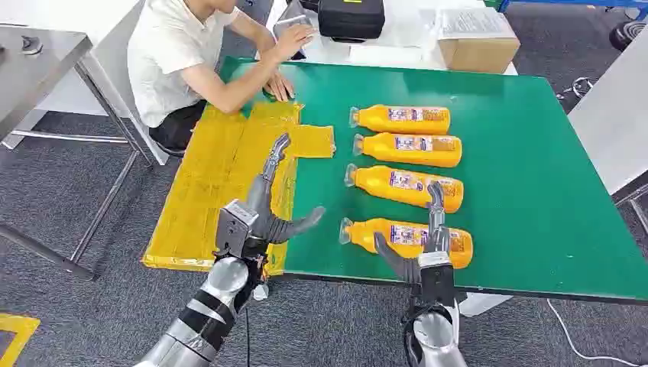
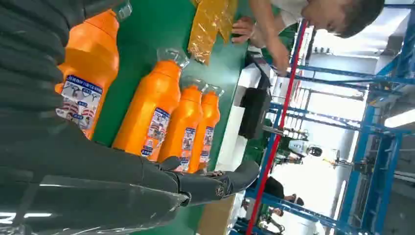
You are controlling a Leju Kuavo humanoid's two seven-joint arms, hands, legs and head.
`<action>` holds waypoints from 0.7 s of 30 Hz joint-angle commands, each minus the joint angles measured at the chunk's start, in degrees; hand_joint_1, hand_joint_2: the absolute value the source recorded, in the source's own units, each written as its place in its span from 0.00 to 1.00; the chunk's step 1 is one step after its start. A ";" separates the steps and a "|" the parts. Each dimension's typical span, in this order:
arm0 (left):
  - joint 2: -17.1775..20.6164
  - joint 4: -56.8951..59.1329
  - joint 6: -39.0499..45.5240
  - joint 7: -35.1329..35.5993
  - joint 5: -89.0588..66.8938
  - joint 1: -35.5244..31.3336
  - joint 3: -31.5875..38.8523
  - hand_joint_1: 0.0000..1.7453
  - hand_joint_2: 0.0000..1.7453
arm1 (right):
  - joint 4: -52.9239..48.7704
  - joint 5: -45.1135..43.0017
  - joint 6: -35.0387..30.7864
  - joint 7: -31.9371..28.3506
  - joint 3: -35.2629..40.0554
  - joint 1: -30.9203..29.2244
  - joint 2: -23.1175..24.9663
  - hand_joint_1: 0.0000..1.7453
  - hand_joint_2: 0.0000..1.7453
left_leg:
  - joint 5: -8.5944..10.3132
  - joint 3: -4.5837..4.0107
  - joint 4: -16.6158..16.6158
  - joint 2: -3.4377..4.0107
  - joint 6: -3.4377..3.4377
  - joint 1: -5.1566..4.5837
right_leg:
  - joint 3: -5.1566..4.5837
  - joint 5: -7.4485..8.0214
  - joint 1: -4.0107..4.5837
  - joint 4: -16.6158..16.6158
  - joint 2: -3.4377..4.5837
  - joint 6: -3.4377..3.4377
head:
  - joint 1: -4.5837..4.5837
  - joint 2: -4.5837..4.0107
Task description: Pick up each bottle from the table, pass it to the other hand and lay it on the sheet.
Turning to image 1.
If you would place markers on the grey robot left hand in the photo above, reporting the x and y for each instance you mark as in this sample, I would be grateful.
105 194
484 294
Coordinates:
263 207

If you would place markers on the person's right hand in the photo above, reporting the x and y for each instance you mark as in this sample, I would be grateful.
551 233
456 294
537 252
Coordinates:
281 87

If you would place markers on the person's left hand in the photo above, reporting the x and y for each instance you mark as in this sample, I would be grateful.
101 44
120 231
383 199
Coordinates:
296 40

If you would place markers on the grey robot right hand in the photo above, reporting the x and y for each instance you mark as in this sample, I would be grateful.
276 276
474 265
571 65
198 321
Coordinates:
436 233

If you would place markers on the orange drink bottle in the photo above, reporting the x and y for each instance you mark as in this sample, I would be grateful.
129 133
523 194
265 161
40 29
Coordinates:
384 120
374 182
384 148
364 235

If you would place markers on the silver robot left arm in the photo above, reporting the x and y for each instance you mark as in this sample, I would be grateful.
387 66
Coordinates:
202 319

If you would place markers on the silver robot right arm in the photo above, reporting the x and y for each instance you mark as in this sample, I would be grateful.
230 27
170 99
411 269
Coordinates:
435 334

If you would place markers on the grey tablet device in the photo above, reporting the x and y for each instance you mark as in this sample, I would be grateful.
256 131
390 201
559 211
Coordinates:
291 17

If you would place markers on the yellow sheet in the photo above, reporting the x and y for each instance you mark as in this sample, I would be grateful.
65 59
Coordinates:
212 192

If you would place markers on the black bag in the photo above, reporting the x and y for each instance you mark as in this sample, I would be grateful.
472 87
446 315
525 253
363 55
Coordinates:
349 17

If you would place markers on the white table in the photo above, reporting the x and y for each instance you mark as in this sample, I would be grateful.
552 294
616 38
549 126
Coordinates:
400 50

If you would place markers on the green mat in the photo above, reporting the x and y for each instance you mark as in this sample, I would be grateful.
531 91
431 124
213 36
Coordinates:
531 177

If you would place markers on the person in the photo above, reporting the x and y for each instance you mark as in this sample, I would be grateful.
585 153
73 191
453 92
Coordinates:
162 61

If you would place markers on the cardboard box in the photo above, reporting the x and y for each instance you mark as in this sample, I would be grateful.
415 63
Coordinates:
478 53

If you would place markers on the green plastic crate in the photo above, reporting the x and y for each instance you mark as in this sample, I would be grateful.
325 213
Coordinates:
492 3

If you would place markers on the grey side table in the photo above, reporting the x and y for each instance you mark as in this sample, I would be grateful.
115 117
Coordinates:
617 116

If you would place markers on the steel table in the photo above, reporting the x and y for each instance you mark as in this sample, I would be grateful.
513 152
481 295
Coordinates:
30 81

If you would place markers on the grey round knob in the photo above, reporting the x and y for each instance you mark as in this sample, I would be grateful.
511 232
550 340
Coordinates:
31 45

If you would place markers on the blue metal rack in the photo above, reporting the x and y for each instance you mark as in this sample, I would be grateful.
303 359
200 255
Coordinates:
557 3

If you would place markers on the black wheel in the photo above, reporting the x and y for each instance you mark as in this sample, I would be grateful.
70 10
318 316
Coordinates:
630 34

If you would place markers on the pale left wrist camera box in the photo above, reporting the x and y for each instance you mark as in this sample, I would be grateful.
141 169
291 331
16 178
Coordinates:
234 228

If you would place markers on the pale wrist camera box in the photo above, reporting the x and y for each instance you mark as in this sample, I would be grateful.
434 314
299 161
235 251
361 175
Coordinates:
234 228
438 281

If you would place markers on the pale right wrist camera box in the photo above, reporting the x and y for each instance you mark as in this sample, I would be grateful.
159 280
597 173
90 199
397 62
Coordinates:
438 281

